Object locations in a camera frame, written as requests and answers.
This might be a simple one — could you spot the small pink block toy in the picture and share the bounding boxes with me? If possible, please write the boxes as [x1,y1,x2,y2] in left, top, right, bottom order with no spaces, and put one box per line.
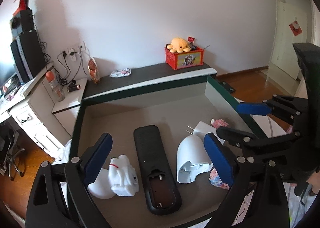
[210,119,228,129]

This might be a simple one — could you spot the white round figurine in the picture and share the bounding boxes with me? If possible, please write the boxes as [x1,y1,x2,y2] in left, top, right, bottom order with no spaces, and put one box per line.
[87,168,116,199]

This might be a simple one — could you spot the black remote control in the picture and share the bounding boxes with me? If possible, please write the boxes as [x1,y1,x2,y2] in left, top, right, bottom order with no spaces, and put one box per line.
[133,125,182,216]

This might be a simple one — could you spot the black floor scale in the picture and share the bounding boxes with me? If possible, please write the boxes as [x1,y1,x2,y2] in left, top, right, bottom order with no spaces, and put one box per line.
[218,81,236,94]

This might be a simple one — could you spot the striped white tablecloth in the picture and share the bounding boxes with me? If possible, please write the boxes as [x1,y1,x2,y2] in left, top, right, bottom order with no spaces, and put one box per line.
[60,115,316,228]

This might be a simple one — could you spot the red toy crate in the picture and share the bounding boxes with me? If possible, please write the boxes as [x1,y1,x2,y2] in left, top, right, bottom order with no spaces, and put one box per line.
[164,48,204,70]

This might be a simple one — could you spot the black office chair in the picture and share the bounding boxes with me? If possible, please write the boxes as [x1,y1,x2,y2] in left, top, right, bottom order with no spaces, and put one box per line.
[1,123,25,181]

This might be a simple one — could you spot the white nightstand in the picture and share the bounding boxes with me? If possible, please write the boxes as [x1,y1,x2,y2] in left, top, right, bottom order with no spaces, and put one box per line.
[52,78,88,136]

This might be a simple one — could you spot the red door ornament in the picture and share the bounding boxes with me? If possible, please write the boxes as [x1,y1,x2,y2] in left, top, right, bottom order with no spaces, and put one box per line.
[289,21,303,36]

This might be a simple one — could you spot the white desk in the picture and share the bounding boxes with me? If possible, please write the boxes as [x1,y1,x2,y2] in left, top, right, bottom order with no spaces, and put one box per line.
[1,62,71,161]

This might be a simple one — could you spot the pink open storage box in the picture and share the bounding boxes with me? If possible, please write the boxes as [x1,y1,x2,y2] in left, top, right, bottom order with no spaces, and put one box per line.
[71,76,265,227]

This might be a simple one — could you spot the yellow octopus plush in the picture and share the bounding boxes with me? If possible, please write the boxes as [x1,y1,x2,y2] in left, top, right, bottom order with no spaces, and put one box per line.
[167,37,191,54]

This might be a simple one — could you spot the low black white cabinet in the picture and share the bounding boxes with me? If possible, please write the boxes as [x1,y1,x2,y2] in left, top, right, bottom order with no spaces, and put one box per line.
[82,63,217,101]

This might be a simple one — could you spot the orange cap water bottle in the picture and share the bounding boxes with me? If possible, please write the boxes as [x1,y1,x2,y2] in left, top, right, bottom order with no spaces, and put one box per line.
[46,70,66,102]

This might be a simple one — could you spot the crumpled wrapper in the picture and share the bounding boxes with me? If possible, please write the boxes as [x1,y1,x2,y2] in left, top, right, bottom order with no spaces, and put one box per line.
[110,68,131,78]

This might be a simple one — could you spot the snack bag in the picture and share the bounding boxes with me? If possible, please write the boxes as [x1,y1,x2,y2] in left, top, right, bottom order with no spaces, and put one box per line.
[88,57,100,84]

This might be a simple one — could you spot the computer monitor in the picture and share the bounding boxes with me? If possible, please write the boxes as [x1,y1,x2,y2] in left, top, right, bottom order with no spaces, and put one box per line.
[0,61,16,87]

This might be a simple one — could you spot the black computer tower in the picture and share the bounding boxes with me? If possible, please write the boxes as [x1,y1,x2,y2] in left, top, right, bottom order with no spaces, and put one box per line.
[10,30,46,84]

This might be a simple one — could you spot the black speaker box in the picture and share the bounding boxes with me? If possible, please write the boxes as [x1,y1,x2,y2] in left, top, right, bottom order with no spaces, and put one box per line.
[10,10,34,38]

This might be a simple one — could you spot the small black camera lens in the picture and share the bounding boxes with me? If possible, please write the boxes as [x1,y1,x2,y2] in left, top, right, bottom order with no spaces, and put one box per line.
[67,83,81,93]

